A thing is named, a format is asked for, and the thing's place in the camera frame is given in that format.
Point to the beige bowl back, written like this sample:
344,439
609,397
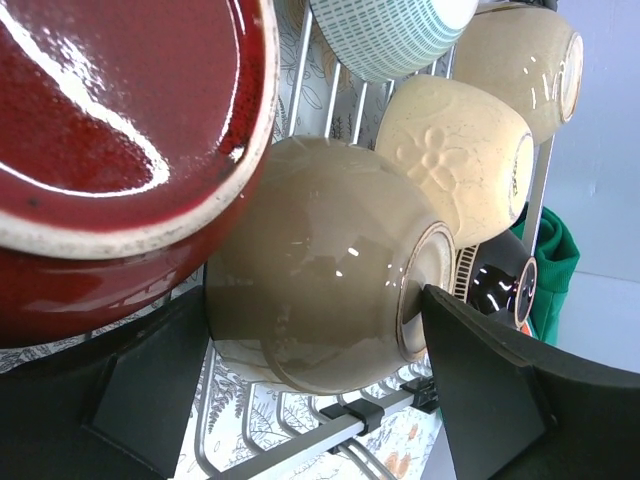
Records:
529,57

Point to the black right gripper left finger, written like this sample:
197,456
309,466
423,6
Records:
113,407

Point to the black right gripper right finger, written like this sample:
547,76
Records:
516,408

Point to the tan bowl front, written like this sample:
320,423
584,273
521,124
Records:
318,287

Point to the cream embossed bowl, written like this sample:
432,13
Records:
469,152

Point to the green cloth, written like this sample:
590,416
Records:
557,256

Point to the dark patterned bowl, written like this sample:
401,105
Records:
498,278

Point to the metal wire dish rack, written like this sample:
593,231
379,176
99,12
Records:
242,420

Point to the light green bowl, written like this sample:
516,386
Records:
381,40

